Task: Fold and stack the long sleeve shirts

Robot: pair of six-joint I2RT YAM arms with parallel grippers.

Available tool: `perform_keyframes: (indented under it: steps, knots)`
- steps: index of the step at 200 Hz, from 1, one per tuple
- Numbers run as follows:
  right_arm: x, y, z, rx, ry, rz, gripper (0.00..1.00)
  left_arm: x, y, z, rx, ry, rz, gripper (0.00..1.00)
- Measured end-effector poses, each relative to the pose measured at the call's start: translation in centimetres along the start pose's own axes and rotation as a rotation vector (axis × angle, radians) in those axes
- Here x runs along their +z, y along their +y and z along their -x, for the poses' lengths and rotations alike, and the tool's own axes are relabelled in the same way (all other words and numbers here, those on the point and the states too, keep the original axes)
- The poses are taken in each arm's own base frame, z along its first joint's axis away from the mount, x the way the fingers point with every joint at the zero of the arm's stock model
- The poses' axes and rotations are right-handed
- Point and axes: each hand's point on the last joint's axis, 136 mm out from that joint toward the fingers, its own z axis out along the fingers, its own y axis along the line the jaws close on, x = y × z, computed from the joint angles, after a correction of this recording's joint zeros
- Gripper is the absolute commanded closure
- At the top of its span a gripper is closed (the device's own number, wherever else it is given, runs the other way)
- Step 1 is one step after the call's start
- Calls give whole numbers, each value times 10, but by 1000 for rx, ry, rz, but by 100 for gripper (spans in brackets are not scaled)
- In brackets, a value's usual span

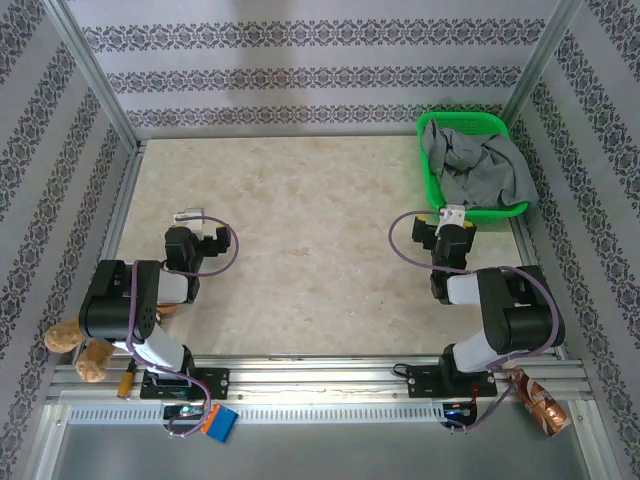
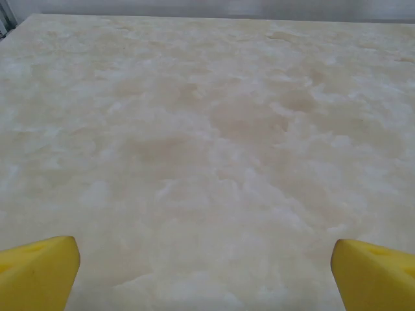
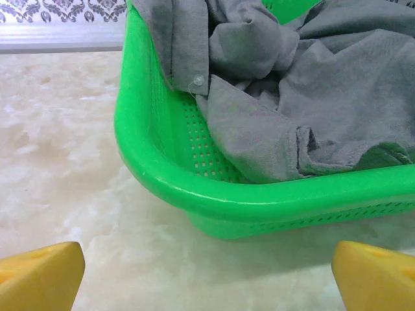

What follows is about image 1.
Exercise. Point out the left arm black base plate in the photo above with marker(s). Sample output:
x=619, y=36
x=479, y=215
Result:
x=216, y=382

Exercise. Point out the green plastic mesh basket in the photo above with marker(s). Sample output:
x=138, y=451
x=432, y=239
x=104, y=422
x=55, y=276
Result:
x=470, y=124

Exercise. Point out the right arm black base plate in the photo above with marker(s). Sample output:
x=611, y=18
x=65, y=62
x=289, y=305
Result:
x=422, y=382

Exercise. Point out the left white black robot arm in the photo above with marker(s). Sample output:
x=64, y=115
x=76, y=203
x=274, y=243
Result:
x=115, y=300

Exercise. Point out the grey metal shelf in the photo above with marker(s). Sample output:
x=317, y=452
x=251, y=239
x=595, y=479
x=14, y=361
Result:
x=325, y=455

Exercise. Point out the orange and blue block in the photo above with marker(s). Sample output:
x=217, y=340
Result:
x=222, y=425

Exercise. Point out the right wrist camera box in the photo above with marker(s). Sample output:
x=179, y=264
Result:
x=451, y=219

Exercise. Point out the aluminium mounting rail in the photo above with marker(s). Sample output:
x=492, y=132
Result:
x=325, y=380

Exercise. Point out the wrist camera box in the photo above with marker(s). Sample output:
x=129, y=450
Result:
x=192, y=220
x=451, y=219

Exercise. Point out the brown teddy bear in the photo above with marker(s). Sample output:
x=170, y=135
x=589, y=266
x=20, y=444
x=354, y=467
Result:
x=62, y=337

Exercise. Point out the small circuit board with LED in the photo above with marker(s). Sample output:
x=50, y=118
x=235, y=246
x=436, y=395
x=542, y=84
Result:
x=457, y=412
x=184, y=412

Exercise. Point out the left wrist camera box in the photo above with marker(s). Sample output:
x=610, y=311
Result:
x=192, y=220

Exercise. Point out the aluminium frame post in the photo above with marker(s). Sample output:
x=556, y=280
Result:
x=545, y=60
x=96, y=75

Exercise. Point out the grey long sleeve shirt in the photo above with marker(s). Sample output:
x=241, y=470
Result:
x=475, y=165

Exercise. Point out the copper foil snack bag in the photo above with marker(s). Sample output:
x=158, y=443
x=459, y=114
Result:
x=542, y=405

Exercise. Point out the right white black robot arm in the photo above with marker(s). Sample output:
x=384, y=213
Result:
x=525, y=320

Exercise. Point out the brass cylinder sensor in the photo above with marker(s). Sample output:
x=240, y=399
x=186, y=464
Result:
x=125, y=387

